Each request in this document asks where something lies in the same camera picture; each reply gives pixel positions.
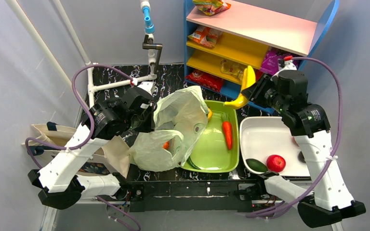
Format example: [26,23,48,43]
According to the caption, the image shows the orange snack bag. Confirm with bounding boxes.
[187,25,222,48]

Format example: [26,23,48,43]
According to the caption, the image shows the purple snack bag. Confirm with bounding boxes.
[260,48,298,75]

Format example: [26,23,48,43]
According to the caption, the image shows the dark green avocado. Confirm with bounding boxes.
[246,158,268,173]

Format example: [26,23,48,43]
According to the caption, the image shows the yellow banana bunch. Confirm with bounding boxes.
[224,65,256,110]

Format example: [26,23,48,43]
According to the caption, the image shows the snack bag on top shelf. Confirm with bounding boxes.
[192,0,231,16]

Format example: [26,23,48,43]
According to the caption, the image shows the red orange tomato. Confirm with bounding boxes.
[163,141,170,150]

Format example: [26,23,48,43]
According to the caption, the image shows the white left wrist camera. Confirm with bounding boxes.
[130,78,155,96]

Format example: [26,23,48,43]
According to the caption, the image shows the red apple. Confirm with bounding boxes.
[266,154,286,172]

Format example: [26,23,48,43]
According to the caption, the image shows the yellow bell pepper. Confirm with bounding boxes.
[207,108,213,121]

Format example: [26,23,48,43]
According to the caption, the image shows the white plastic tray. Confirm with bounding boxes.
[239,116,310,178]

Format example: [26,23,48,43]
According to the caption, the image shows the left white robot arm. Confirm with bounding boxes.
[27,81,156,210]

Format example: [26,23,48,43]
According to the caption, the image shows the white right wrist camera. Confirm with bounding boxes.
[273,55,297,77]

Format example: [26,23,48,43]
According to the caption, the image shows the green plastic tray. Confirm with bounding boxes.
[182,100,240,173]

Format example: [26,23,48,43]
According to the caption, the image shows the yellow snack bag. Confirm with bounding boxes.
[220,59,247,81]

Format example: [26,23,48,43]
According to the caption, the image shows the green chili pepper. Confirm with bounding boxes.
[187,157,201,170]

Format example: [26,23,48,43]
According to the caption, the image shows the translucent white plastic bag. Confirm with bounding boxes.
[129,86,208,172]

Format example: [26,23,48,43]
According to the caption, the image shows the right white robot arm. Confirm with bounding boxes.
[241,70,366,228]

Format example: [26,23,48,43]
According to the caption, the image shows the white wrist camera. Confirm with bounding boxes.
[273,55,297,77]
[130,78,155,96]

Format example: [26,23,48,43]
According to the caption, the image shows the red snack bag left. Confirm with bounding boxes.
[185,69,225,92]

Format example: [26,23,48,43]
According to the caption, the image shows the orange carrot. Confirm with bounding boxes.
[221,114,233,150]

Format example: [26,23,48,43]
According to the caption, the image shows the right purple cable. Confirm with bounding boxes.
[245,56,344,220]

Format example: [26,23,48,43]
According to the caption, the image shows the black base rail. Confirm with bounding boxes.
[97,178,277,214]

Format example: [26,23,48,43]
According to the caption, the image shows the white pvc pipe frame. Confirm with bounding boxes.
[6,0,163,107]

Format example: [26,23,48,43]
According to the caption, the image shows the colourful shelf unit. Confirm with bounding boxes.
[184,0,340,99]

